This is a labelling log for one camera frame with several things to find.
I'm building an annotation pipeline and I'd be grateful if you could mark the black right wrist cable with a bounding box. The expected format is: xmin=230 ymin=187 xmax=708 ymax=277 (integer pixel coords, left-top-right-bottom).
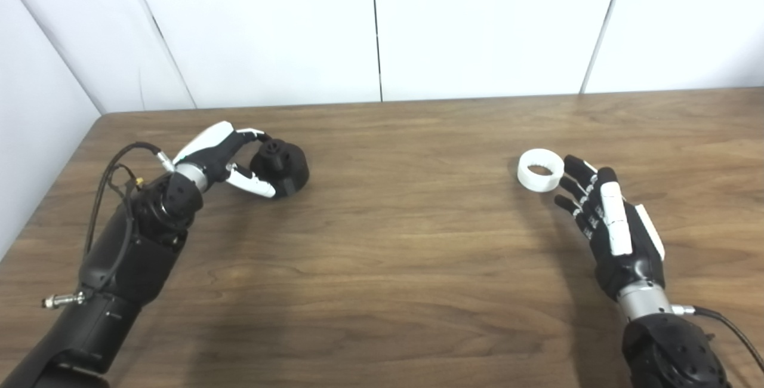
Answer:
xmin=671 ymin=304 xmax=764 ymax=374

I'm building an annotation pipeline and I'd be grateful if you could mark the silver cable plug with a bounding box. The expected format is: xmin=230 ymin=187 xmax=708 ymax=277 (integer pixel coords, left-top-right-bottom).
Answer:
xmin=42 ymin=292 xmax=88 ymax=309

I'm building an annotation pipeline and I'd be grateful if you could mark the round black plastic part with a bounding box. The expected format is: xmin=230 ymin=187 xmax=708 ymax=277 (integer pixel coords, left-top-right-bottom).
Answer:
xmin=249 ymin=139 xmax=310 ymax=199

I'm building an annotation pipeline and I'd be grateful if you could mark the white toothed plastic ring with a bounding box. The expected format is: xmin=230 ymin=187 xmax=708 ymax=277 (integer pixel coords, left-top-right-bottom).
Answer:
xmin=517 ymin=149 xmax=565 ymax=193

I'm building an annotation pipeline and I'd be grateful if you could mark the thin wire with yellow connector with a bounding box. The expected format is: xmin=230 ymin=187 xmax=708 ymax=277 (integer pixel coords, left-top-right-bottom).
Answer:
xmin=116 ymin=164 xmax=145 ymax=199

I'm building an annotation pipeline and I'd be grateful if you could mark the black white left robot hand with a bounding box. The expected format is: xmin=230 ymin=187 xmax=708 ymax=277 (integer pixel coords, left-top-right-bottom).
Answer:
xmin=173 ymin=121 xmax=277 ymax=199

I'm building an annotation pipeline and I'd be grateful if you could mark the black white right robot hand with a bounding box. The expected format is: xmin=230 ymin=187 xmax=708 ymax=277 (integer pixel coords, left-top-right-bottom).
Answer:
xmin=554 ymin=155 xmax=666 ymax=302

